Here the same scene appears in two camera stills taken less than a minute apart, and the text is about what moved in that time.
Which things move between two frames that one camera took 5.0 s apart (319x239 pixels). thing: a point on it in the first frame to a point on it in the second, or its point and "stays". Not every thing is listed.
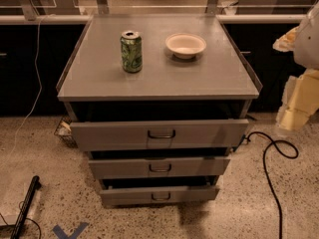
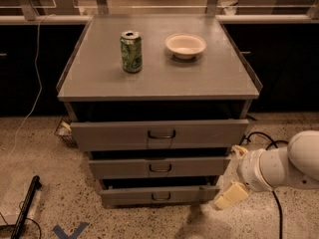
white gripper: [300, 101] to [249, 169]
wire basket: [64, 130] stays
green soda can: [132, 51] stays
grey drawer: [131, 168] stays
